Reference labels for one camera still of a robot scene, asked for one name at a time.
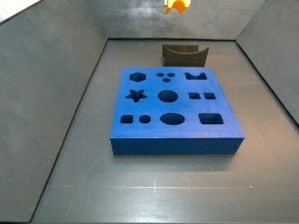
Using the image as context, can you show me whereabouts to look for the blue shape sorter board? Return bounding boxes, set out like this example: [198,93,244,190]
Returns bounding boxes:
[110,66,246,155]

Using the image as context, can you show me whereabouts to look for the yellow arch block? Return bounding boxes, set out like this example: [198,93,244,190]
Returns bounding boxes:
[164,0,192,14]

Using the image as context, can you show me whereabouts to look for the black curved fixture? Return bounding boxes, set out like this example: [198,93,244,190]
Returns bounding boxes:
[164,45,210,67]

